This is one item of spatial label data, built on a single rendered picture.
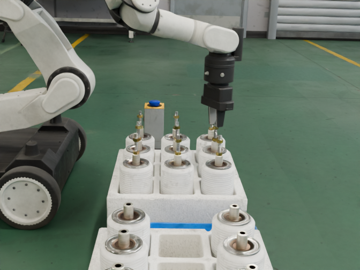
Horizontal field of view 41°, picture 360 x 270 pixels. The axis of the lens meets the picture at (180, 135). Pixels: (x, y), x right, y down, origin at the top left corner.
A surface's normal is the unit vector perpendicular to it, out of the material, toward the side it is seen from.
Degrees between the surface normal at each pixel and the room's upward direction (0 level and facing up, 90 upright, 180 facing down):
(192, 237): 90
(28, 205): 90
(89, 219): 0
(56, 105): 90
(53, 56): 90
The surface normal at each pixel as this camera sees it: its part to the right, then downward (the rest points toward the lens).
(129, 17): -0.69, 0.58
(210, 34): 0.33, 0.31
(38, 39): 0.18, 0.65
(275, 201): 0.03, -0.95
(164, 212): 0.03, 0.32
